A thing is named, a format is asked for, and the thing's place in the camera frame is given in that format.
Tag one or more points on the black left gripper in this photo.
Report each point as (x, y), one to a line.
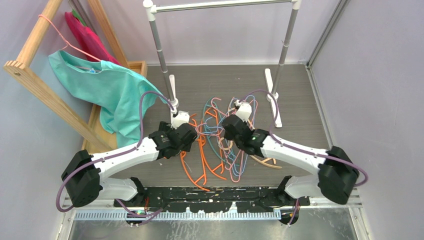
(166, 128)

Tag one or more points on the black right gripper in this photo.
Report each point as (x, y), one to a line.
(227, 135)

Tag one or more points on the blue wire hanger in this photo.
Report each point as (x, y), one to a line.
(232, 160)
(235, 121)

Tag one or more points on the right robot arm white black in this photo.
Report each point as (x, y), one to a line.
(332, 174)

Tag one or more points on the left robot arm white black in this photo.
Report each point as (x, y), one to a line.
(88, 177)

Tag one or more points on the beige plastic hanger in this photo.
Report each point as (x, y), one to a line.
(267, 162)

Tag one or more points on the teal plastic hanger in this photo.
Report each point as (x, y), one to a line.
(212, 118)

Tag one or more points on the orange plastic hanger right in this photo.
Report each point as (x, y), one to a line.
(211, 155)

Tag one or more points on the wooden tray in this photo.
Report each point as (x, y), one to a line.
(139, 67)

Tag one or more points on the teal t-shirt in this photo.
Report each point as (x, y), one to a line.
(123, 95)

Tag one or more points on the red garment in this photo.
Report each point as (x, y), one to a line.
(88, 41)

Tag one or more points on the white metal clothes rack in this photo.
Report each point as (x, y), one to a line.
(223, 32)

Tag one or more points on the pink hanger holding shirt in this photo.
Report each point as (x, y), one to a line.
(67, 43)

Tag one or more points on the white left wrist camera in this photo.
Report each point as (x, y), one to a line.
(179, 118)

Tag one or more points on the white slotted cable duct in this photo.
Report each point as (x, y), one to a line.
(120, 215)

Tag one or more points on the wooden clothes rack frame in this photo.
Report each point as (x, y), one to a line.
(20, 70)

